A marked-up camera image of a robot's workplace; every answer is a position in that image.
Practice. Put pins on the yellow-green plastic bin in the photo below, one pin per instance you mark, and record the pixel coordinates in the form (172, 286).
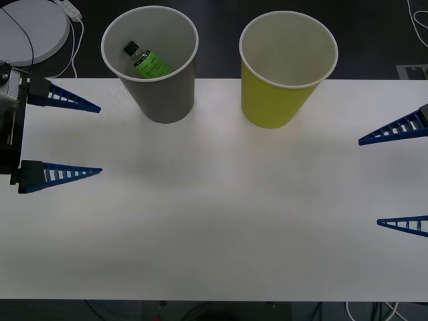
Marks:
(267, 107)

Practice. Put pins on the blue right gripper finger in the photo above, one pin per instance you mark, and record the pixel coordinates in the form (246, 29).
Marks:
(422, 232)
(419, 132)

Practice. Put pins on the grey plastic bin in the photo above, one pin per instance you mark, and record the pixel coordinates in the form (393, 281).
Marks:
(167, 100)

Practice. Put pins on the pale grey left wrist camera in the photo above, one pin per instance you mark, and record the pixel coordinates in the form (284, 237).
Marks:
(13, 88)

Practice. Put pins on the grey floor plate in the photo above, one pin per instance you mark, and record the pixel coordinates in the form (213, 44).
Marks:
(403, 72)

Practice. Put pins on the pale grey round disc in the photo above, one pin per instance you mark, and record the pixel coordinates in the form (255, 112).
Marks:
(47, 30)

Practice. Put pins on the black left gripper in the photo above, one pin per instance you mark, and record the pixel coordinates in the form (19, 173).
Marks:
(11, 140)

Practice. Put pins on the green plastic bottle black cap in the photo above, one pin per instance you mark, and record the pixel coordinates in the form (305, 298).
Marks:
(150, 65)

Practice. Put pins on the white power strip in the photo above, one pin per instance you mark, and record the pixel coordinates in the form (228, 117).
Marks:
(72, 10)

